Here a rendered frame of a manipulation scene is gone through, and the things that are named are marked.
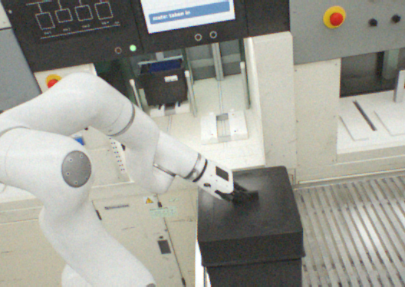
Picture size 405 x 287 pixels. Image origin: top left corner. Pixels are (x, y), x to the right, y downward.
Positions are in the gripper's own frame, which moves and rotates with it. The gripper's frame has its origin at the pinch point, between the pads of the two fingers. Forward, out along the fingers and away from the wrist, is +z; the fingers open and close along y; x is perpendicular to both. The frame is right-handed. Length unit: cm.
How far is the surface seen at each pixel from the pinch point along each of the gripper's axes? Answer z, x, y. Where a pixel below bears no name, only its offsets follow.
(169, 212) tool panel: 5, 52, 38
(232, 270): 7.7, 15.4, -13.7
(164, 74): -23, 21, 90
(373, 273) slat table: 49.0, -4.0, -8.0
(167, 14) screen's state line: -42, -20, 39
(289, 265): 19.3, 3.8, -13.7
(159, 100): -17, 34, 90
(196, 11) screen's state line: -35, -26, 39
